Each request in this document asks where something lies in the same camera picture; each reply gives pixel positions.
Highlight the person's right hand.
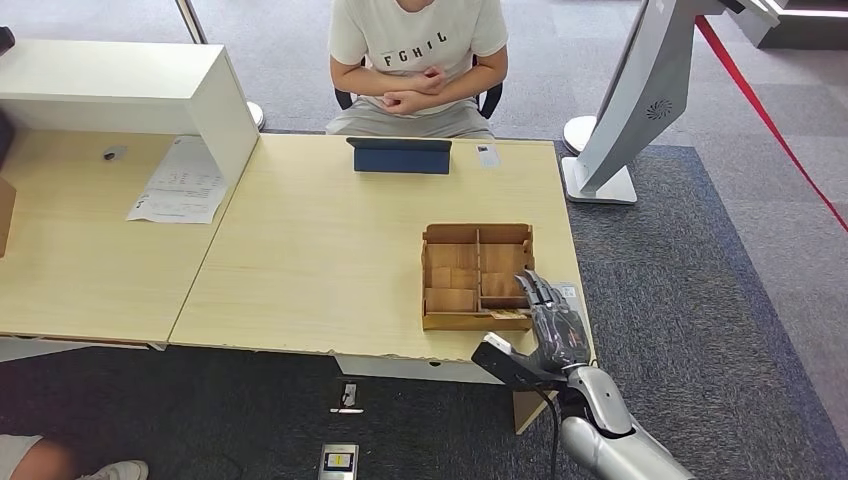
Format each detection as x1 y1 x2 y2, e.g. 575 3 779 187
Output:
413 66 449 96

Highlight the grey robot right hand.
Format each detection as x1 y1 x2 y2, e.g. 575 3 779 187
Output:
515 269 594 373

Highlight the person's left hand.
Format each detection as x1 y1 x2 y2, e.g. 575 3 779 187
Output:
382 90 418 116

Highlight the wooden compartment box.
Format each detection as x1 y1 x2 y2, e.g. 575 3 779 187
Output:
420 223 537 333

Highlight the white card reader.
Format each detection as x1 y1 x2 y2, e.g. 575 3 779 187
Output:
549 281 593 346

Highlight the person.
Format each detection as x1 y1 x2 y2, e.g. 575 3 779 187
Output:
326 0 510 139

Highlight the person's leg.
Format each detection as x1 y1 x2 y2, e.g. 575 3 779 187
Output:
0 433 151 480

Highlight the blue tablet case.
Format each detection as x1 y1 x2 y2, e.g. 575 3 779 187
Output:
345 136 454 176

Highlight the black office chair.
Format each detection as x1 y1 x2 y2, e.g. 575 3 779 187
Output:
334 56 505 121

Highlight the wooden desk leg panel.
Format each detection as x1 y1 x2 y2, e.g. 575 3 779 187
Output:
511 387 555 437

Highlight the metal stanchion with round base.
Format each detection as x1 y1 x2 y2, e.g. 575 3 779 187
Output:
174 0 267 132
563 115 600 156

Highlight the white kiosk display stand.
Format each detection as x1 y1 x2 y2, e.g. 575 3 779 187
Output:
561 0 783 206

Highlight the floor power socket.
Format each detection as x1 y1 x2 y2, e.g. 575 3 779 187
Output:
329 380 366 416

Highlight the printed paper sheet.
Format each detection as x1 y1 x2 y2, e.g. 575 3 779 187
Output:
125 135 229 226

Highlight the silver floor device yellow label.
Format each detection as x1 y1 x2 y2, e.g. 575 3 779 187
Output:
317 443 361 480

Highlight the white desk hutch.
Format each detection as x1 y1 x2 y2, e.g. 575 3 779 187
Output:
0 38 261 191

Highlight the red barrier belt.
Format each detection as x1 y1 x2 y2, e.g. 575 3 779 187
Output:
694 14 848 234

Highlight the white display plinth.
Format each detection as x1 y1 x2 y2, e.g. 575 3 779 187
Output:
728 0 848 51

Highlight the dark round object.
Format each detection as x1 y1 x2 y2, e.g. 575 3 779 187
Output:
0 109 19 175

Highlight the brown cardboard box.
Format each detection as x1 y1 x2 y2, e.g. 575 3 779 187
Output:
0 177 19 261

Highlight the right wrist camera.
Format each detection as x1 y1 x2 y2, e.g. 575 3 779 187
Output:
471 333 564 389

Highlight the black cable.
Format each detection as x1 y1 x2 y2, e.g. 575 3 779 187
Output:
533 387 562 480

